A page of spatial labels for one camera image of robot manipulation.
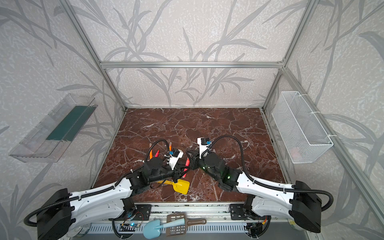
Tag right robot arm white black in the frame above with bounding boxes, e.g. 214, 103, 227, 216
187, 138, 334, 233

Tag yellow toy shovel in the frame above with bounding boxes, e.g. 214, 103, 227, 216
157, 179, 190, 195

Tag small circuit board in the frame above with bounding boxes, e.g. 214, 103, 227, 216
119, 223, 142, 232

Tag light blue toy shovel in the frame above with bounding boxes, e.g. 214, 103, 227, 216
143, 219, 185, 240

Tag brown toy sieve scoop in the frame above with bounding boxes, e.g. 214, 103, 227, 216
166, 213, 207, 237

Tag red object in basket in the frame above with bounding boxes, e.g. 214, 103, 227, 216
290, 148, 302, 161

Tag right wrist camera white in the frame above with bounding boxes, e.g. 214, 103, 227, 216
197, 138, 211, 159

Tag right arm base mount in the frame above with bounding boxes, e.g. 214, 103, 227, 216
229, 204, 257, 221

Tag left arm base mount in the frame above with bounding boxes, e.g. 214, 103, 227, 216
119, 204, 152, 221

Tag white wire mesh basket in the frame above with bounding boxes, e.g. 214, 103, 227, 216
272, 91, 334, 164

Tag clear plastic wall tray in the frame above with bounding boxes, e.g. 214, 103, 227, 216
9, 94, 98, 163

